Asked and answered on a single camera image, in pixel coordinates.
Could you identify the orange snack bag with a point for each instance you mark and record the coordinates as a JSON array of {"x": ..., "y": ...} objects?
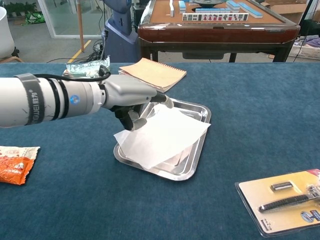
[{"x": 15, "y": 165}]

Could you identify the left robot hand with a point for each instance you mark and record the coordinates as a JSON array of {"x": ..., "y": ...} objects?
[{"x": 127, "y": 92}]

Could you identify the razor blister pack yellow card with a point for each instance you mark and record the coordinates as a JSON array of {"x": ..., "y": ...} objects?
[{"x": 282, "y": 202}]

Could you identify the wooden chair frame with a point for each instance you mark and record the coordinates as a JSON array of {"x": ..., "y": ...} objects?
[{"x": 11, "y": 59}]

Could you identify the wide blue mahjong tile stack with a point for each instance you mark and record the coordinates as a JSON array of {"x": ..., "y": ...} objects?
[{"x": 232, "y": 5}]

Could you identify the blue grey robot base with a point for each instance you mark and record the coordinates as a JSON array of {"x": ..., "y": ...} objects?
[{"x": 120, "y": 32}]

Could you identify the kraft spiral notebook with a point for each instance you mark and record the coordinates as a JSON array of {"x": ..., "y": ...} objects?
[{"x": 160, "y": 71}]

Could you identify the long blue mahjong tile row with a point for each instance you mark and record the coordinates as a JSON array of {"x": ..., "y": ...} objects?
[{"x": 250, "y": 10}]

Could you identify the rectangular metal tray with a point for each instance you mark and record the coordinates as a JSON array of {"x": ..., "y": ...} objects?
[{"x": 197, "y": 110}]

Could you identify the green potted plants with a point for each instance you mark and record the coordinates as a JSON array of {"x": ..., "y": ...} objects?
[{"x": 20, "y": 7}]

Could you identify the upright white mahjong tile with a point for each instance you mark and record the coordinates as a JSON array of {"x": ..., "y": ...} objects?
[{"x": 171, "y": 7}]

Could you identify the short blue mahjong tile row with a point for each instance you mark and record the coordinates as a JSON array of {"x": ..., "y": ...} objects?
[{"x": 212, "y": 10}]

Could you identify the wooden pole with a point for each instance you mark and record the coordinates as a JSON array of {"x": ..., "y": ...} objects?
[{"x": 80, "y": 27}]

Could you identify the purple cloth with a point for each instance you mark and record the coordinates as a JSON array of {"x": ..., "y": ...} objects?
[{"x": 313, "y": 41}]

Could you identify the face-up mahjong tile row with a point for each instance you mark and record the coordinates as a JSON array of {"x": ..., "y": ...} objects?
[{"x": 215, "y": 17}]

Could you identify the blue table cloth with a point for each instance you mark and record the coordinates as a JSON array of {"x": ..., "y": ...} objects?
[{"x": 75, "y": 200}]

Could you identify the green bag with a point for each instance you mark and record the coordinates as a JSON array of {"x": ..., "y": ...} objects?
[{"x": 33, "y": 18}]

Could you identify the white plastic basket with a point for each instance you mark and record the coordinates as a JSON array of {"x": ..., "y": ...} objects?
[{"x": 305, "y": 51}]

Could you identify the brown mahjong table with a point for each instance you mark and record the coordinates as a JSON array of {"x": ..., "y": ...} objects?
[{"x": 217, "y": 32}]

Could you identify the white paper sheet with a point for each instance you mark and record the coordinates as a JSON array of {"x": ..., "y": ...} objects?
[{"x": 162, "y": 140}]

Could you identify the white round chair shell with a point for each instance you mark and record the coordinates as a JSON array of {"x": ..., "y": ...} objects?
[{"x": 5, "y": 32}]

